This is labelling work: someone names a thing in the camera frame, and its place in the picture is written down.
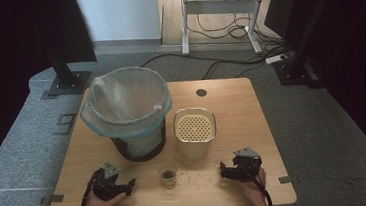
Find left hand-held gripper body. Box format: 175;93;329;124
90;160;130;202

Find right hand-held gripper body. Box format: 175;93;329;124
230;145;265;184

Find person's right hand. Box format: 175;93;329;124
239;167;270;206

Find scattered crumbs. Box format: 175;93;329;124
175;159;236;206

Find black mesh trash bin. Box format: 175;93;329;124
108;117;171;165

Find clear glass cup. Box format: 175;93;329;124
156;159;181;190

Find grey tape strip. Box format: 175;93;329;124
277;175;294;186
38;193;66;206

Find cream container with perforated lid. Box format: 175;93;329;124
171;104;220;163

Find dark round table grommet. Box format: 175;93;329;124
195;87;209;99

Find clear plastic bin bag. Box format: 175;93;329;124
75;62;177;144

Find black metal stand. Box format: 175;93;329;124
266;0;354;93
43;45;94;98

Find white power strip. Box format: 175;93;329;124
264;53;289;66

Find black curtain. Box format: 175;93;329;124
0;0;108;180
261;0;366;193

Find grey metal-legged desk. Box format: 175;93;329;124
174;0;308;62

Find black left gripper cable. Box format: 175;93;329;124
73;170;103;206

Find black floor cables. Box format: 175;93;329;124
135;0;295;86

